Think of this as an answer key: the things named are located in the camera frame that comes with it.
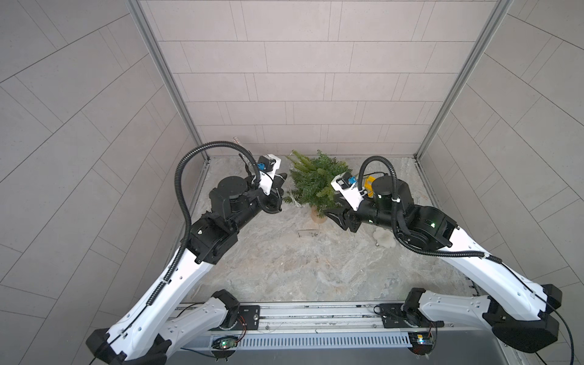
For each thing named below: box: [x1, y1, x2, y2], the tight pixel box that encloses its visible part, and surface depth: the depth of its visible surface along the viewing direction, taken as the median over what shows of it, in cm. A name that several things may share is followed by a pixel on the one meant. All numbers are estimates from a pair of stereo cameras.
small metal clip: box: [297, 228, 320, 239], surface depth 89 cm
